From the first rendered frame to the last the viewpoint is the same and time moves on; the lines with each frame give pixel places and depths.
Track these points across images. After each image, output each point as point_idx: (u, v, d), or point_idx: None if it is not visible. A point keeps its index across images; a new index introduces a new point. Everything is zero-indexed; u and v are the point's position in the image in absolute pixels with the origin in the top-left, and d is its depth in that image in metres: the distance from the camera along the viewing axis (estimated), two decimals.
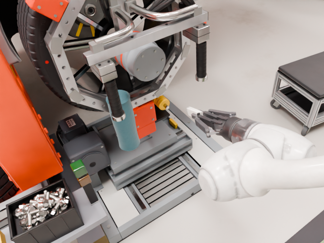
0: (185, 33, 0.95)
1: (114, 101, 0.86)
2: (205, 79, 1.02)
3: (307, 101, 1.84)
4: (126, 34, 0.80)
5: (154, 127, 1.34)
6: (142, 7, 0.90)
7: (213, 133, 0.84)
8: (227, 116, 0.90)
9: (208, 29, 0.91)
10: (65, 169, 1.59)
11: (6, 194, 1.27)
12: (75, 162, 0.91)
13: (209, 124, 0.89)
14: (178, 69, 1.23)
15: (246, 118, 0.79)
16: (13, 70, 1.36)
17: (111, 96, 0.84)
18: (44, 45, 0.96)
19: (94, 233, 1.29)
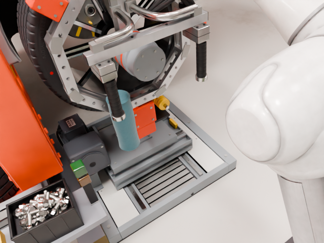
0: (185, 33, 0.95)
1: (114, 101, 0.86)
2: (205, 79, 1.02)
3: None
4: (126, 34, 0.80)
5: (154, 127, 1.34)
6: (142, 7, 0.90)
7: None
8: None
9: (208, 29, 0.91)
10: (65, 169, 1.59)
11: (6, 194, 1.27)
12: (75, 162, 0.91)
13: None
14: (178, 69, 1.23)
15: None
16: (13, 70, 1.36)
17: (111, 96, 0.84)
18: (47, 58, 0.98)
19: (94, 233, 1.29)
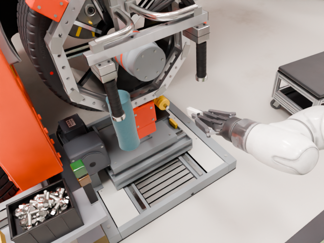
0: (185, 33, 0.95)
1: (114, 101, 0.86)
2: (205, 79, 1.02)
3: (307, 101, 1.84)
4: (126, 34, 0.80)
5: (154, 127, 1.34)
6: (142, 7, 0.90)
7: (213, 133, 0.84)
8: (227, 116, 0.90)
9: (208, 29, 0.91)
10: (65, 169, 1.59)
11: (6, 194, 1.27)
12: (75, 162, 0.91)
13: (209, 124, 0.89)
14: (178, 69, 1.23)
15: (246, 118, 0.79)
16: (13, 70, 1.36)
17: (111, 96, 0.84)
18: (47, 58, 0.98)
19: (94, 233, 1.29)
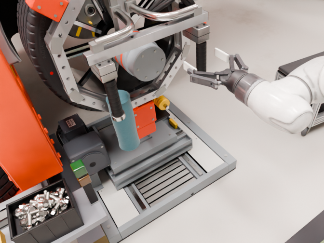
0: (185, 33, 0.95)
1: (114, 101, 0.86)
2: None
3: None
4: (126, 34, 0.80)
5: (154, 127, 1.34)
6: (142, 7, 0.90)
7: None
8: (212, 82, 0.88)
9: (208, 29, 0.91)
10: (65, 169, 1.59)
11: (6, 194, 1.27)
12: (75, 162, 0.91)
13: None
14: (178, 69, 1.23)
15: None
16: (13, 70, 1.36)
17: (111, 96, 0.84)
18: (47, 58, 0.98)
19: (94, 233, 1.29)
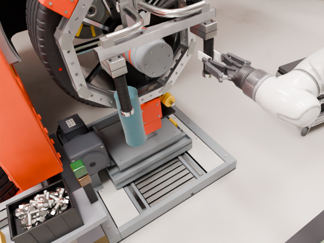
0: (193, 30, 0.97)
1: (124, 97, 0.87)
2: (212, 75, 1.03)
3: None
4: (136, 30, 0.81)
5: (159, 124, 1.35)
6: (151, 4, 0.91)
7: None
8: (220, 74, 0.90)
9: (215, 26, 0.92)
10: (65, 169, 1.59)
11: (6, 194, 1.27)
12: (75, 162, 0.91)
13: None
14: (184, 66, 1.25)
15: None
16: (13, 70, 1.36)
17: (120, 91, 0.86)
18: (56, 54, 1.00)
19: (94, 233, 1.29)
